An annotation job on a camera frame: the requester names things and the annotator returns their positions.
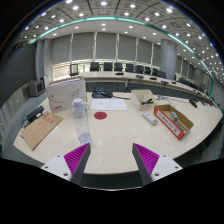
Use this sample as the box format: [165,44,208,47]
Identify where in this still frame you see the small open beige box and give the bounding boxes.
[130,88,158,111]

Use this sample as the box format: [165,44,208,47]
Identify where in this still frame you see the flat brown cardboard sheet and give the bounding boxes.
[20,112,64,151]

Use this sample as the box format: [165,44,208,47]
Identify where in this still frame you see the row of black office chairs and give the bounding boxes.
[68,61,168,79]

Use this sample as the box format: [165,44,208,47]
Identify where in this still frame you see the white remote control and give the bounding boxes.
[141,110,159,126]

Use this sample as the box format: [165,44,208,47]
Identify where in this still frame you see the round ceiling lights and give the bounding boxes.
[23,0,224,84]

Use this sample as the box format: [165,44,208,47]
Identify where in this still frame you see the black device on side stand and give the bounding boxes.
[24,105,45,123]

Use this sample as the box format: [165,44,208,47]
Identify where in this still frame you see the open brown box red side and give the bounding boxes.
[153,104,195,141]

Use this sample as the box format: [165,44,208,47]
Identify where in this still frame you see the flat round red coaster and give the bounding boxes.
[93,111,108,121]

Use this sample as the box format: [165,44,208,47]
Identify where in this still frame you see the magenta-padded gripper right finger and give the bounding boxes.
[131,142,184,186]

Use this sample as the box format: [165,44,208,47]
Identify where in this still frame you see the clear plastic water bottle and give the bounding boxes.
[71,97,93,146]

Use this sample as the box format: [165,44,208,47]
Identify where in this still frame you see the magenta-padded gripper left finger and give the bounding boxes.
[41,142,92,186]

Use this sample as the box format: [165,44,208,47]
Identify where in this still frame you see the black tool in beige box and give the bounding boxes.
[140,98,155,106]

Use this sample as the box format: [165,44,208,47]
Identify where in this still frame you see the black conference microphones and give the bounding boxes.
[114,71,214,101]

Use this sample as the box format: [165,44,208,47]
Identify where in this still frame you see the white ceramic mug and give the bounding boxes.
[81,101,92,117]

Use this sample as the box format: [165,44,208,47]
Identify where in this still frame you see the large white cardboard box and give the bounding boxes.
[45,77,88,114]

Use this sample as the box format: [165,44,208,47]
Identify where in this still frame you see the grey boxy monitor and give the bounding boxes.
[27,79,46,98]

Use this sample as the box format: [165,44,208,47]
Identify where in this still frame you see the black phone cable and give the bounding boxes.
[112,95,132,101]

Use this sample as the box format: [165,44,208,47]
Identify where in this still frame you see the white printed paper sheet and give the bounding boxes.
[89,98,129,112]

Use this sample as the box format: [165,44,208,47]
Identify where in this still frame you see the black bar-shaped table device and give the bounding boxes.
[188,97,199,108]

